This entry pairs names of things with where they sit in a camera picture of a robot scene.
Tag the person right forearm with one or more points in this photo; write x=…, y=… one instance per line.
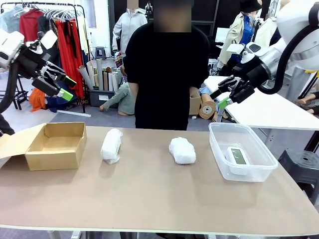
x=133, y=99

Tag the squat white clock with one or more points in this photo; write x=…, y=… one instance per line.
x=182, y=150

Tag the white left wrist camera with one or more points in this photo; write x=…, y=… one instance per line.
x=48, y=38

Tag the white side table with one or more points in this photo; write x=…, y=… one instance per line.
x=269, y=114

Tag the long white clock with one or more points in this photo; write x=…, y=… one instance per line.
x=111, y=147

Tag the black hanging garment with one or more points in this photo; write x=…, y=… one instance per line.
x=53, y=54

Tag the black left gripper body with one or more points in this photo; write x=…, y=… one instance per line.
x=31, y=62

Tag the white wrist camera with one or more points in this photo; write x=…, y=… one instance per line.
x=48, y=38
x=255, y=48

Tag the orange cloth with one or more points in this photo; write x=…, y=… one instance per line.
x=37, y=99

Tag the brown cardboard carton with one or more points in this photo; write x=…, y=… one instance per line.
x=195, y=104

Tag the bare mannequin limbs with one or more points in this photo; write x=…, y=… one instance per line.
x=307, y=102

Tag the person in black shirt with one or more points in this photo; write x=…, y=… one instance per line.
x=164, y=74

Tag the grey step stool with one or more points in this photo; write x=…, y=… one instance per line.
x=100, y=52

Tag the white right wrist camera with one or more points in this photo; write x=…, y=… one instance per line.
x=255, y=48

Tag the mannequin in grey hoodie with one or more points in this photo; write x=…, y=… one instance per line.
x=127, y=27

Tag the black plastic stool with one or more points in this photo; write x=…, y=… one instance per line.
x=301, y=164

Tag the seated mannequin in green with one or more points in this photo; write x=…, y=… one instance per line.
x=122, y=97

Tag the mannequin in beige coat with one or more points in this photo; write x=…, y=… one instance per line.
x=234, y=37

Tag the long red dress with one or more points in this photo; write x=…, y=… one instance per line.
x=69, y=49

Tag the tall grey cardboard tube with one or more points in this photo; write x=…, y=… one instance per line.
x=99, y=74

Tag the aluminium rail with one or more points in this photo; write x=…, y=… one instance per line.
x=74, y=113

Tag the mannequin in cream jacket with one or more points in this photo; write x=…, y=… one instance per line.
x=268, y=32

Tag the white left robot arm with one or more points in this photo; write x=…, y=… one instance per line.
x=10, y=44

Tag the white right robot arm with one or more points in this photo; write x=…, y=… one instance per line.
x=294, y=20

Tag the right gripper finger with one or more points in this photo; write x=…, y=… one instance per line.
x=226, y=84
x=240, y=93

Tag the red shirt on hanger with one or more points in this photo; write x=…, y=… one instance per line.
x=30, y=25

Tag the black tripod stand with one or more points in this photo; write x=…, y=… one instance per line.
x=258, y=30

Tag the black metal clothes rack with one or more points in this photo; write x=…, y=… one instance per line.
x=49, y=3

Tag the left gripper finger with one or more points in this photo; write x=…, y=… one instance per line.
x=59, y=73
x=48, y=88

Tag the white computer monitor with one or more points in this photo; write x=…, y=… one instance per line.
x=221, y=35

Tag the brown cardboard tube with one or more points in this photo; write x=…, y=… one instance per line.
x=105, y=81

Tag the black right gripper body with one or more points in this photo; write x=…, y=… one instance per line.
x=254, y=71

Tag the open brown cardboard box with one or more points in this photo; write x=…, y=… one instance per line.
x=54, y=159

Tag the grey storage bin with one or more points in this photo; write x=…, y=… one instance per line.
x=99, y=98

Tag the light blue hanging garment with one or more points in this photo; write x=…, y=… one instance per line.
x=10, y=20

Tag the white digital clock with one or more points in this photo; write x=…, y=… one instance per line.
x=238, y=155

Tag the black bucket hat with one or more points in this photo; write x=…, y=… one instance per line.
x=249, y=5

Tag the thick grey cardboard tube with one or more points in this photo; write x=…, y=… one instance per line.
x=85, y=77

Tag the lying mannequin blue shirt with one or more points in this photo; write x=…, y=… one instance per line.
x=208, y=95

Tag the clear plastic container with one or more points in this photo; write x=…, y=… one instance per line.
x=249, y=176

